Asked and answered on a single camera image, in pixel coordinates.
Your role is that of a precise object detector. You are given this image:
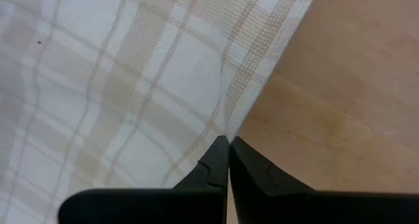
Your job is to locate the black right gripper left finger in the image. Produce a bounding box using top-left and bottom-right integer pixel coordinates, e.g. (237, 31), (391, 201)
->
(58, 136), (230, 224)

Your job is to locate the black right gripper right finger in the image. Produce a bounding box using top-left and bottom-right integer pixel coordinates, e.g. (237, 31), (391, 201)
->
(229, 137), (419, 224)

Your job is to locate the white beige plaid towel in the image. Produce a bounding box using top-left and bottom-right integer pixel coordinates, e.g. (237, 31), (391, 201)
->
(0, 0), (321, 224)

